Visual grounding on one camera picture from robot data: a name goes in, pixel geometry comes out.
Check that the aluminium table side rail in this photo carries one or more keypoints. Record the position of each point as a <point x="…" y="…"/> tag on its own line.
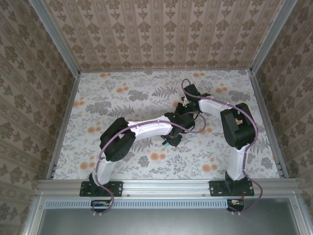
<point x="70" y="98"/>
<point x="260" y="98"/>

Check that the aluminium corner post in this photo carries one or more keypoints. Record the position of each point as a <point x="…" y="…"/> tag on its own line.
<point x="56" y="36"/>
<point x="272" y="36"/>

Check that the teal paper sheet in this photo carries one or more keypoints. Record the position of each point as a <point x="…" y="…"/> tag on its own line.
<point x="166" y="146"/>

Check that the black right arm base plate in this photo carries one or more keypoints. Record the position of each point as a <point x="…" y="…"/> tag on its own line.
<point x="216" y="188"/>

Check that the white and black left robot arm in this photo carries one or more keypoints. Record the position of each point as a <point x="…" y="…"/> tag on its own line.
<point x="151" y="127"/>

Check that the grey metal panel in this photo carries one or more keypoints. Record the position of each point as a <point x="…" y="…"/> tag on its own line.
<point x="166" y="222"/>

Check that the small circuit board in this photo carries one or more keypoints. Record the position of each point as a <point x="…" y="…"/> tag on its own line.
<point x="236" y="202"/>
<point x="100" y="203"/>

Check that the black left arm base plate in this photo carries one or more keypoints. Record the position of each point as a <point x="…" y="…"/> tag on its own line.
<point x="117" y="188"/>

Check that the floral table mat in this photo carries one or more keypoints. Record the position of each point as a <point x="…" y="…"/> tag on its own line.
<point x="146" y="166"/>

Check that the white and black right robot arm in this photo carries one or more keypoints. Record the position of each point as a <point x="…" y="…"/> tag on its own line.
<point x="210" y="106"/>

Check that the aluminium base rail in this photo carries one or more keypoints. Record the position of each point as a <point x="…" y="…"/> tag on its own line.
<point x="166" y="187"/>

